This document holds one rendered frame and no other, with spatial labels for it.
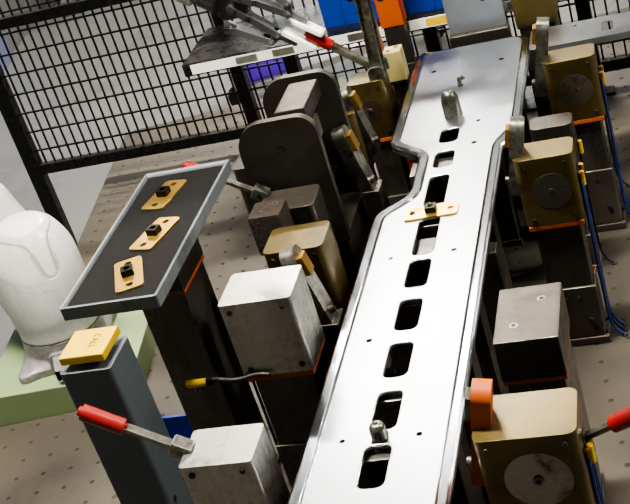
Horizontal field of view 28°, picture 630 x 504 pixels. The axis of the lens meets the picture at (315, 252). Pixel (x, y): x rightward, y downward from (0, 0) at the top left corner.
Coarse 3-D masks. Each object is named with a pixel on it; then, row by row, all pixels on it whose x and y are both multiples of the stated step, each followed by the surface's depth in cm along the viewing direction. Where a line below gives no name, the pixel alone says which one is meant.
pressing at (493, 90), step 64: (448, 64) 239; (512, 64) 231; (448, 128) 215; (448, 192) 194; (384, 256) 183; (448, 256) 178; (384, 320) 168; (448, 320) 164; (384, 384) 155; (448, 384) 152; (320, 448) 148; (448, 448) 142
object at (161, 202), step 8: (168, 184) 186; (176, 184) 185; (184, 184) 185; (160, 192) 182; (168, 192) 183; (176, 192) 183; (152, 200) 183; (160, 200) 182; (168, 200) 181; (144, 208) 181; (152, 208) 180; (160, 208) 180
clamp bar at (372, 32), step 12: (348, 0) 224; (360, 0) 222; (360, 12) 223; (372, 12) 226; (360, 24) 225; (372, 24) 224; (372, 36) 225; (372, 48) 227; (372, 60) 228; (384, 60) 231
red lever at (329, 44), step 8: (312, 40) 229; (320, 40) 229; (328, 40) 229; (328, 48) 229; (336, 48) 229; (344, 48) 230; (344, 56) 230; (352, 56) 229; (360, 56) 230; (360, 64) 230; (368, 64) 230
